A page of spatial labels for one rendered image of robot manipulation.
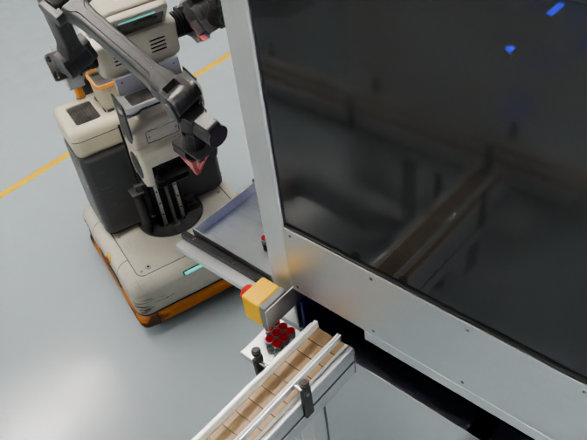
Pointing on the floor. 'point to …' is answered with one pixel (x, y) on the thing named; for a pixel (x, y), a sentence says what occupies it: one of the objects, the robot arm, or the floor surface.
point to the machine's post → (261, 150)
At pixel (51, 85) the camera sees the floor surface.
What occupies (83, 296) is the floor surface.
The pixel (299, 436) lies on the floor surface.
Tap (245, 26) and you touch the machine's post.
